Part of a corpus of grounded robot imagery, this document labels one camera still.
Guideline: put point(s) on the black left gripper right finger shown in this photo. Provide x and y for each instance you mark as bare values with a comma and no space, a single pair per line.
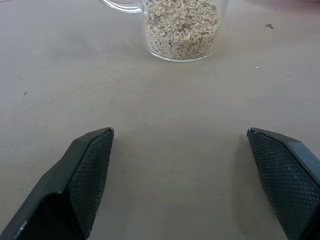
285,175

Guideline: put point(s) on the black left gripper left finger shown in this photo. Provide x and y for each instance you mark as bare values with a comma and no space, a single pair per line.
75,180

